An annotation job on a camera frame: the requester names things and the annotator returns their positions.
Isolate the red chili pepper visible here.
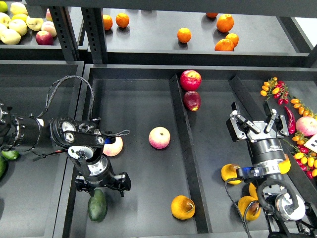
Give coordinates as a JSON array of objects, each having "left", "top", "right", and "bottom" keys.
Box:
[{"left": 284, "top": 106, "right": 296, "bottom": 134}]

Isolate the orange on shelf centre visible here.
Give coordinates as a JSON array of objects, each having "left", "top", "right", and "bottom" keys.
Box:
[{"left": 177, "top": 28, "right": 192, "bottom": 44}]

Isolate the green avocado left edge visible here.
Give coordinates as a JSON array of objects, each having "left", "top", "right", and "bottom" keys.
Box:
[{"left": 0, "top": 157, "right": 7, "bottom": 178}]

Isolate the dark red apple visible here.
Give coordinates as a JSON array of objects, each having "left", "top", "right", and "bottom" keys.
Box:
[{"left": 183, "top": 91, "right": 201, "bottom": 112}]

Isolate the orange on shelf top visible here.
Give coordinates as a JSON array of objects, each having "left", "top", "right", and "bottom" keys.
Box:
[{"left": 206, "top": 12, "right": 218, "bottom": 18}]

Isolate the yellow pear bottom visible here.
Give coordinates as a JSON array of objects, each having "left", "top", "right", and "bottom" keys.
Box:
[{"left": 238, "top": 196, "right": 261, "bottom": 221}]

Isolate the black middle tray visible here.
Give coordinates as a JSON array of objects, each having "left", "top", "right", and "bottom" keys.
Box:
[{"left": 53, "top": 63, "right": 317, "bottom": 238}]

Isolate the yellow pear middle hidden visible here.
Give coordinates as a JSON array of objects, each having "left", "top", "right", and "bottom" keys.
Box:
[{"left": 249, "top": 183, "right": 258, "bottom": 200}]

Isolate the dark green avocado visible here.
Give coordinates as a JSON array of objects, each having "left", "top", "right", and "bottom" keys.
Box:
[{"left": 88, "top": 188, "right": 107, "bottom": 222}]

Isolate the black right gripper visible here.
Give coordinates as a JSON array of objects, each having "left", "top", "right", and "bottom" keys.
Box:
[{"left": 226, "top": 101, "right": 289, "bottom": 165}]

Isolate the orange on shelf right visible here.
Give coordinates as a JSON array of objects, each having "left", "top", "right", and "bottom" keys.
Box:
[{"left": 225, "top": 33, "right": 239, "bottom": 47}]

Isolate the pink apple right edge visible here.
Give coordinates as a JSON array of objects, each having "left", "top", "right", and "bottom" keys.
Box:
[{"left": 295, "top": 116, "right": 317, "bottom": 136}]

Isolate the black tray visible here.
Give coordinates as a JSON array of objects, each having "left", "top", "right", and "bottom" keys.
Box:
[
  {"left": 53, "top": 63, "right": 317, "bottom": 238},
  {"left": 0, "top": 60, "right": 84, "bottom": 238}
]

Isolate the black divider left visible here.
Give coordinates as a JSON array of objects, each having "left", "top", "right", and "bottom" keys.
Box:
[{"left": 169, "top": 74, "right": 212, "bottom": 234}]

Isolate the bright red apple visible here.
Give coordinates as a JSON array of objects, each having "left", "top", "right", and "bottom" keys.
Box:
[{"left": 180, "top": 70, "right": 202, "bottom": 91}]

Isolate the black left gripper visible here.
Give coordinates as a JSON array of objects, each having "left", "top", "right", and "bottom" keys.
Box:
[{"left": 75, "top": 162, "right": 131, "bottom": 197}]

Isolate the pink apple left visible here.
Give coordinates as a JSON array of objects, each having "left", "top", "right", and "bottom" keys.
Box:
[{"left": 103, "top": 137, "right": 123, "bottom": 157}]

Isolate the orange on shelf front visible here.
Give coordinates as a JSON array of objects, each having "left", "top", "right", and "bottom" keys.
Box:
[{"left": 214, "top": 39, "right": 234, "bottom": 51}]

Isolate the white label card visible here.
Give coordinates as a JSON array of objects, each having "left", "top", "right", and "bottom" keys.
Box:
[{"left": 304, "top": 134, "right": 317, "bottom": 153}]

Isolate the pink apple centre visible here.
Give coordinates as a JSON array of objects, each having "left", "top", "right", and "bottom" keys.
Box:
[{"left": 149, "top": 126, "right": 170, "bottom": 149}]

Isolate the cherry tomato bunch upper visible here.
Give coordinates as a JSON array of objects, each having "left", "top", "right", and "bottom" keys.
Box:
[{"left": 260, "top": 77, "right": 289, "bottom": 105}]

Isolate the red apple on shelf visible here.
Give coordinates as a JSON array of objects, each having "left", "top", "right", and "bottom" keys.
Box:
[{"left": 35, "top": 30, "right": 53, "bottom": 45}]

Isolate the orange on shelf left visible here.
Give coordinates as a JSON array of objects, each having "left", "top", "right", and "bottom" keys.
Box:
[{"left": 103, "top": 14, "right": 113, "bottom": 30}]

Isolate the orange cherry tomato string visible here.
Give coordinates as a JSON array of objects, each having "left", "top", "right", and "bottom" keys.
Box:
[{"left": 290, "top": 96, "right": 317, "bottom": 119}]

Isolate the cherry tomato bunch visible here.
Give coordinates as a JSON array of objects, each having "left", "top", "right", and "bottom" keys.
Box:
[
  {"left": 260, "top": 77, "right": 289, "bottom": 105},
  {"left": 283, "top": 132, "right": 317, "bottom": 179}
]

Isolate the black left tray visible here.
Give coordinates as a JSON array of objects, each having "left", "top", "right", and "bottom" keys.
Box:
[{"left": 0, "top": 60, "right": 84, "bottom": 238}]

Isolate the large orange on shelf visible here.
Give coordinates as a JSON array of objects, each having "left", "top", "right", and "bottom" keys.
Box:
[{"left": 216, "top": 14, "right": 234, "bottom": 33}]

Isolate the peach on shelf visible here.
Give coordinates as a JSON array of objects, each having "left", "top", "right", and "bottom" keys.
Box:
[{"left": 41, "top": 21, "right": 57, "bottom": 38}]

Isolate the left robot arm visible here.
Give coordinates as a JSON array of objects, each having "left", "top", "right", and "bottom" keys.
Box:
[{"left": 0, "top": 75, "right": 131, "bottom": 196}]

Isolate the yellow green apple shelf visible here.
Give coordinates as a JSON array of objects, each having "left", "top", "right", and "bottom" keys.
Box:
[{"left": 26, "top": 16, "right": 44, "bottom": 32}]

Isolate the black shelf rack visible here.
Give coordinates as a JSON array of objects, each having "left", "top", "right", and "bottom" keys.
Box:
[{"left": 0, "top": 0, "right": 317, "bottom": 68}]

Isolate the green avocado far left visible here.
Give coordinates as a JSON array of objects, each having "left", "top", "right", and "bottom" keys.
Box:
[{"left": 1, "top": 151, "right": 20, "bottom": 160}]

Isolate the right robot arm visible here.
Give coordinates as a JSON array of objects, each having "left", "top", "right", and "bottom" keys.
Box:
[{"left": 224, "top": 103, "right": 317, "bottom": 238}]

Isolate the pale pear front left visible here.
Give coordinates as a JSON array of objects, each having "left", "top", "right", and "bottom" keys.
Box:
[{"left": 0, "top": 29, "right": 21, "bottom": 45}]

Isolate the pink apple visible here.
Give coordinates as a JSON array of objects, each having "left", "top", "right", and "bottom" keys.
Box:
[
  {"left": 149, "top": 126, "right": 170, "bottom": 149},
  {"left": 103, "top": 137, "right": 123, "bottom": 157}
]

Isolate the cherry tomato bunch lower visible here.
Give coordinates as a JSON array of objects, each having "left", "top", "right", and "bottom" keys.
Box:
[{"left": 283, "top": 132, "right": 317, "bottom": 179}]

